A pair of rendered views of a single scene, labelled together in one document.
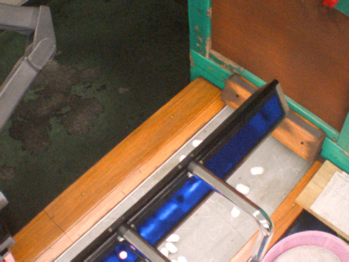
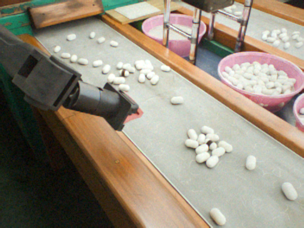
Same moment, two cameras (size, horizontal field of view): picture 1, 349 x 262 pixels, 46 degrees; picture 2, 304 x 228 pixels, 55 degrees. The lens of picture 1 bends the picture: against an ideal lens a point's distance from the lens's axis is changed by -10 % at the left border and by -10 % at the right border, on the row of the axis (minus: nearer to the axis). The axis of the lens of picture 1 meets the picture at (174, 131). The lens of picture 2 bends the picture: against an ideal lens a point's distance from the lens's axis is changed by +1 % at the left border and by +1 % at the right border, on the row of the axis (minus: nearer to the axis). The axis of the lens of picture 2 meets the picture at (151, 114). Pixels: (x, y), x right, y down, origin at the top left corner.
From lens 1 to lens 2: 1.00 m
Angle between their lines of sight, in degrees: 54
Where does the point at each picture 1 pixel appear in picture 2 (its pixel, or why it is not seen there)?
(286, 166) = (95, 28)
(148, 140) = not seen: hidden behind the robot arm
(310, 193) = (121, 18)
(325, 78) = not seen: outside the picture
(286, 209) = (124, 27)
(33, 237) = (89, 127)
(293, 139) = (88, 7)
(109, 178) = not seen: hidden behind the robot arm
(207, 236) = (124, 56)
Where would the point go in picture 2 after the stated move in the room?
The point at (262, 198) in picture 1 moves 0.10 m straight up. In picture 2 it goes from (111, 37) to (108, 13)
